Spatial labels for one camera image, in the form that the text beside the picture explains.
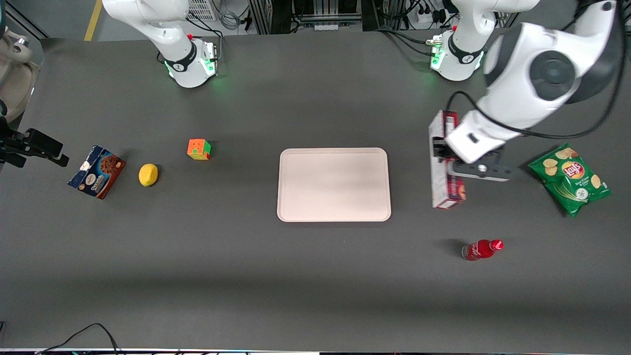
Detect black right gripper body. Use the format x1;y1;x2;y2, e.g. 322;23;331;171
0;116;26;168

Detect red cookie box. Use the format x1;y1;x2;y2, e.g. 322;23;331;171
428;110;467;210

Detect blue chocolate cookie box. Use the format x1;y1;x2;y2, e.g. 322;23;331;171
68;145;126;200

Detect pale pink plastic tray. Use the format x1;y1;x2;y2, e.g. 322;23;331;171
277;147;392;222

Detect white perforated box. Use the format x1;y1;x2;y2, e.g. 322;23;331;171
186;0;218;22

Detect red soda bottle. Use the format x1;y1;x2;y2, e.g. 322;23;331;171
461;239;504;261

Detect yellow lemon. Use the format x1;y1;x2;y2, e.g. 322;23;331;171
139;164;159;187

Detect green chips bag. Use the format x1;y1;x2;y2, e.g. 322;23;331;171
528;143;612;218

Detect white power strip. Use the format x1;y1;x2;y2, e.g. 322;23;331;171
416;4;447;23

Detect colourful puzzle cube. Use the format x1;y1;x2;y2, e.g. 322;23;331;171
187;139;211;161

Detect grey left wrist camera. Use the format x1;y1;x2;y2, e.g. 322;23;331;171
453;149;514;182

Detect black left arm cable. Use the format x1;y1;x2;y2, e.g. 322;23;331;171
446;0;628;140

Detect black left base cables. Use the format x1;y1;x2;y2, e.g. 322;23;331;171
374;27;444;58

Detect black base cables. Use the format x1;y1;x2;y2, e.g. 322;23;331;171
374;27;444;58
187;14;225;65

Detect thin black table cable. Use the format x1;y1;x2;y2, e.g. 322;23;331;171
35;323;122;355

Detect black aluminium frame rack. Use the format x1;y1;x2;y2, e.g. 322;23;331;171
248;0;392;35

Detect black right base cables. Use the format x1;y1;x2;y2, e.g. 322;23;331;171
187;14;225;65

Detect grey coiled cable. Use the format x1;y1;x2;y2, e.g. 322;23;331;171
217;6;243;31

